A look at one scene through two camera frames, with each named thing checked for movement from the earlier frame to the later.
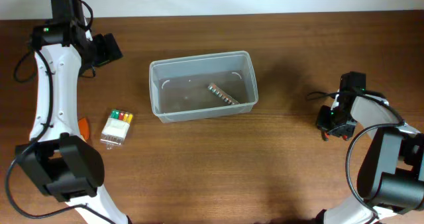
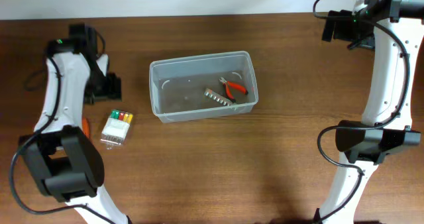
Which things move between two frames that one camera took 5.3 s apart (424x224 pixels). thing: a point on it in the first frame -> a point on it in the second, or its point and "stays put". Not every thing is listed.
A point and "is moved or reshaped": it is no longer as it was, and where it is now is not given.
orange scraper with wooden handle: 84,127 stays put
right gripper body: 336,131 -> 331,26
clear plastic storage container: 203,85 stays put
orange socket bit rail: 216,90 is moved or reshaped
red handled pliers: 326,136 is moved or reshaped
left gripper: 108,48 -> 108,89
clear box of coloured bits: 116,128 stays put
